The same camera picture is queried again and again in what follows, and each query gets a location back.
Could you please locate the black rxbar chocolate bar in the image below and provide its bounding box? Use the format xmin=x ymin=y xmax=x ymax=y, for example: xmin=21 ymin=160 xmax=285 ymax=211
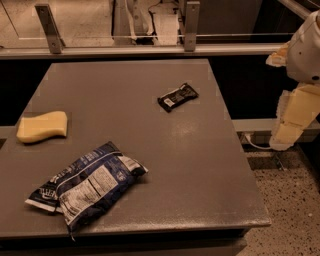
xmin=157 ymin=83 xmax=199 ymax=113

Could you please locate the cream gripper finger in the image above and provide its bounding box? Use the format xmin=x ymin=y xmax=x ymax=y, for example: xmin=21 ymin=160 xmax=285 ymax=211
xmin=269 ymin=83 xmax=320 ymax=151
xmin=266 ymin=42 xmax=289 ymax=67

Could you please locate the grey table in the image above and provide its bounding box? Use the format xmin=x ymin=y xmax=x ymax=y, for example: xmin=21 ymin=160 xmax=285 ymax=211
xmin=0 ymin=59 xmax=270 ymax=256

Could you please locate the white cable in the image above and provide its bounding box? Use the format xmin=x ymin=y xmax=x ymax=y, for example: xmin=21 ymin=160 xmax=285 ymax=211
xmin=243 ymin=132 xmax=273 ymax=150

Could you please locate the metal railing with glass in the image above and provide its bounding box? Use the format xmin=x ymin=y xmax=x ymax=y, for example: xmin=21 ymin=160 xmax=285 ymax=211
xmin=0 ymin=0 xmax=319 ymax=59

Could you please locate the blue chip bag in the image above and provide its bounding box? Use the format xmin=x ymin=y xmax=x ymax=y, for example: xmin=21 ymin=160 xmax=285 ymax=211
xmin=25 ymin=141 xmax=148 ymax=235

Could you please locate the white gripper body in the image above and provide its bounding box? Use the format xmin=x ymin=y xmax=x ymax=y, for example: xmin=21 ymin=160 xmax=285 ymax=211
xmin=286 ymin=11 xmax=320 ymax=84

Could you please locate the yellow sponge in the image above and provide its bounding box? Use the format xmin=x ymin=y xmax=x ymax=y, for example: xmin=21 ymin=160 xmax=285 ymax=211
xmin=16 ymin=111 xmax=68 ymax=143

